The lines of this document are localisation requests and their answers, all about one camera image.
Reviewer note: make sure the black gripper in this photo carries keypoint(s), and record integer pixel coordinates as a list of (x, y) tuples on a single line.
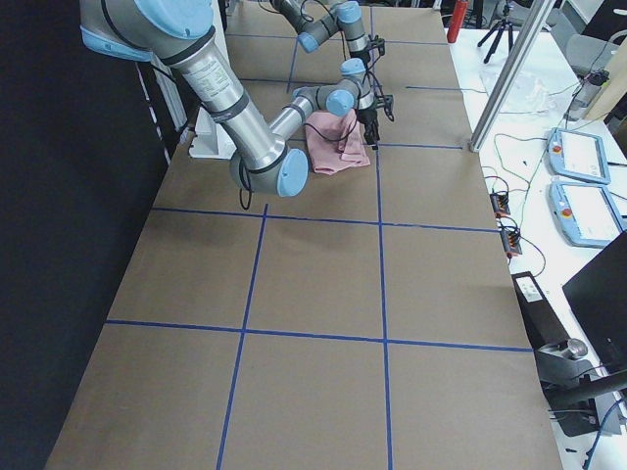
[(367, 117)]

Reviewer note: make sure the pink Snoopy t-shirt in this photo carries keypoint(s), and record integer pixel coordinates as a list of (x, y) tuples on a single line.
[(335, 143)]

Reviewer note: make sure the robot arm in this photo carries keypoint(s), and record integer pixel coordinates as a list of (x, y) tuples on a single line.
[(344, 17), (183, 36)]

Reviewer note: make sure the red cylinder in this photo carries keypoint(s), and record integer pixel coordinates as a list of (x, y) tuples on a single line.
[(456, 20)]

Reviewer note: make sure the clear plastic bag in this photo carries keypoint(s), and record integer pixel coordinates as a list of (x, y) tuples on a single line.
[(528, 95)]

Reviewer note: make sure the orange grey USB hub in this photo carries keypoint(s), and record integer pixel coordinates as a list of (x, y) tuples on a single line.
[(510, 236)]

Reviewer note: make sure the upper blue teach pendant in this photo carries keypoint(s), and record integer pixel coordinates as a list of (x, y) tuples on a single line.
[(577, 155)]

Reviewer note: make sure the blue teach pendant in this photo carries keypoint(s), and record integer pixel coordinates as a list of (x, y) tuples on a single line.
[(577, 155), (585, 213)]

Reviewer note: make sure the lower blue teach pendant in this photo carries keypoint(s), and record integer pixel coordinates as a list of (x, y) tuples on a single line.
[(585, 213)]

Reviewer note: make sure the black box with label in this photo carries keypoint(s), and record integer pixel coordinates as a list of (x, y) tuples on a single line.
[(542, 325)]

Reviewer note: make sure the black monitor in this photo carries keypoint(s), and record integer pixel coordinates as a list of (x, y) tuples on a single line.
[(597, 298)]

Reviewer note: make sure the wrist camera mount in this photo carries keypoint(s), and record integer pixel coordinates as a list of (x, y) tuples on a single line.
[(385, 102), (376, 45)]

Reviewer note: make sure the black camera tripod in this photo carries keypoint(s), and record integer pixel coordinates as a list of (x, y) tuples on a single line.
[(503, 27)]

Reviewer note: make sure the aluminium frame post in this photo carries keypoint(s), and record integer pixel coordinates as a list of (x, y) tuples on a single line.
[(516, 58)]

